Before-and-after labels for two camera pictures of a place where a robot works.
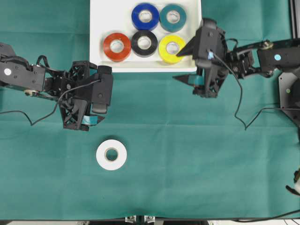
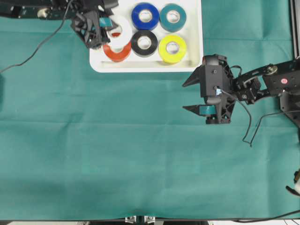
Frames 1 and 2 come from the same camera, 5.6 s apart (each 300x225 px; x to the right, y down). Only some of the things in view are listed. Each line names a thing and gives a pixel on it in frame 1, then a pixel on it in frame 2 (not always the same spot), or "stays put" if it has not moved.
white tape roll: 101,157 → 118,38
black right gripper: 210,56 → 214,76
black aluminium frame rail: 295,5 stays put
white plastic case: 107,17 stays put
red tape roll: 120,56 stays put
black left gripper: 75,107 → 92,28
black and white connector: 295,190 stays put
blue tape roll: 145,26 stays put
